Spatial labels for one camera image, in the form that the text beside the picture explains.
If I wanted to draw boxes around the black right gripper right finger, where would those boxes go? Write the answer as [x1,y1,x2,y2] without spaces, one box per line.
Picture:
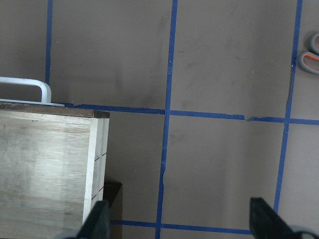
[249,198,294,239]

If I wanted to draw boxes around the light wooden drawer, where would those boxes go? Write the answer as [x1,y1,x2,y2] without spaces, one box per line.
[0,102,110,239]

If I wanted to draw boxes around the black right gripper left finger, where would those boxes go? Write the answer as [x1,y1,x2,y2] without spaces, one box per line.
[76,200,110,239]

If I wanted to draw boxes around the grey orange scissors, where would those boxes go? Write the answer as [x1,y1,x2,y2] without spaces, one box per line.
[299,32,319,75]

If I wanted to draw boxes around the white drawer handle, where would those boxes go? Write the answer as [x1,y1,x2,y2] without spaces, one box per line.
[0,76,65,108]

